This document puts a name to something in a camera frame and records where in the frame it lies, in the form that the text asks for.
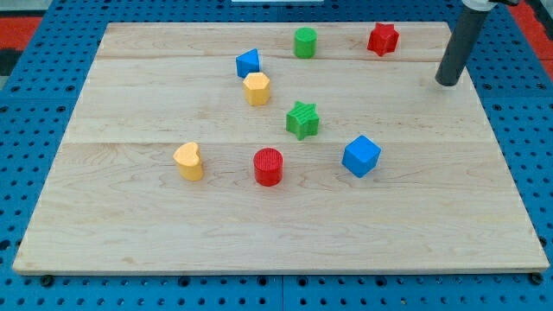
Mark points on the red star block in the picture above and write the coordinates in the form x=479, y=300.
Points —
x=383, y=39

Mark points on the blue cube block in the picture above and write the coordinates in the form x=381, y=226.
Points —
x=361, y=156

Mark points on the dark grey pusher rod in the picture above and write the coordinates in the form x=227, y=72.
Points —
x=460, y=45

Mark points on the yellow hexagon block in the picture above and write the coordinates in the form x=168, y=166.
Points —
x=257, y=89

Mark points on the blue triangle block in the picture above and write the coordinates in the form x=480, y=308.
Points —
x=248, y=62

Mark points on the red cylinder block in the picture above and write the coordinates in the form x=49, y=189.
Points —
x=268, y=167

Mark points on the green star block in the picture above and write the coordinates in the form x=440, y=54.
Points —
x=303, y=120

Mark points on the wooden board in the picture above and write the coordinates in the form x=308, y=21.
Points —
x=441, y=199

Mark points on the green cylinder block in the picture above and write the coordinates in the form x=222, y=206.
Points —
x=305, y=39

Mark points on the yellow heart block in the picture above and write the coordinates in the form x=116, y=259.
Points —
x=189, y=161

